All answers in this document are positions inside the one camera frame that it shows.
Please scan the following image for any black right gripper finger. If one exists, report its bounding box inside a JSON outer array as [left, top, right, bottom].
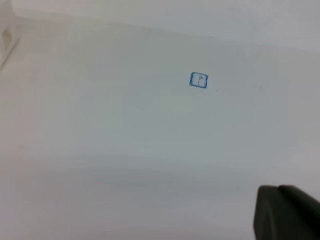
[[253, 185, 320, 240]]

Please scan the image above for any white plastic test tube rack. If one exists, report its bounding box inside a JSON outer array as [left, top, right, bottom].
[[0, 0, 20, 68]]

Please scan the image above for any blue square table marking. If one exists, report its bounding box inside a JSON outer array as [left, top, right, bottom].
[[189, 72, 209, 89]]

